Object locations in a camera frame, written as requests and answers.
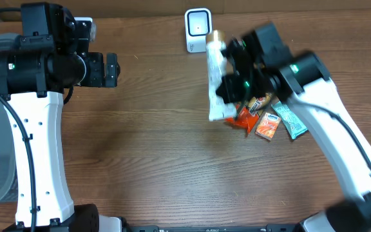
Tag white silver tube package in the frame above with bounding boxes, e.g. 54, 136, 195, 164
206, 30, 236, 121

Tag small orange packet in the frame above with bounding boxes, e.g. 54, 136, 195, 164
255, 112, 281, 140

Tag white barcode scanner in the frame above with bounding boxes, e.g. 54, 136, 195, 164
184, 8, 213, 53

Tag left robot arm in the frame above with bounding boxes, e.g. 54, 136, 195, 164
0, 3, 123, 232

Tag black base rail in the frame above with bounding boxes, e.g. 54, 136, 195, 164
122, 224, 298, 232

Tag teal snack packet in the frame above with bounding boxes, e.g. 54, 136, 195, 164
272, 101, 308, 140

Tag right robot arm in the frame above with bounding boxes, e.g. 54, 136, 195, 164
206, 23, 371, 231

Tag long orange snack package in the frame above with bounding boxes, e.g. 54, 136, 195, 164
225, 93, 272, 133

